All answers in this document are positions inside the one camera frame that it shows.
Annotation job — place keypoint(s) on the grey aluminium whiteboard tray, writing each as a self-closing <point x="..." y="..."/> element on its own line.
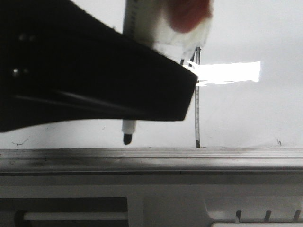
<point x="149" y="160"/>

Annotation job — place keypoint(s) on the white whiteboard surface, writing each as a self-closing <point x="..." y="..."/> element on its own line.
<point x="255" y="50"/>

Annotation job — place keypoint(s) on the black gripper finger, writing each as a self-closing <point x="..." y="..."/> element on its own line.
<point x="58" y="63"/>

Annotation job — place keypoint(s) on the white whiteboard marker pen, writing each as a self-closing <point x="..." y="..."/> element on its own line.
<point x="176" y="29"/>

